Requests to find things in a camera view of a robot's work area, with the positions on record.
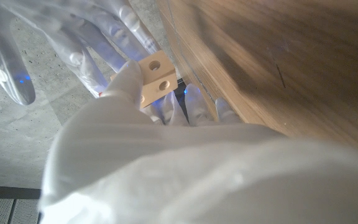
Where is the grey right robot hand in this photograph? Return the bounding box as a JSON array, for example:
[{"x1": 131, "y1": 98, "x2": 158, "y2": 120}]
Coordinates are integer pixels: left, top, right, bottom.
[{"x1": 0, "y1": 0, "x2": 163, "y2": 106}]

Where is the small wooden block with holes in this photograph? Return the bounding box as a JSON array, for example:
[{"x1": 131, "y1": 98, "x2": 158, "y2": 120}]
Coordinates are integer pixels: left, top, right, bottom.
[{"x1": 109, "y1": 50, "x2": 179, "y2": 109}]

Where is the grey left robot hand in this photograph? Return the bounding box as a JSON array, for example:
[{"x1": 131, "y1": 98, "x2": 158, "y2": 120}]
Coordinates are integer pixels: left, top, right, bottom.
[{"x1": 39, "y1": 60, "x2": 358, "y2": 224}]

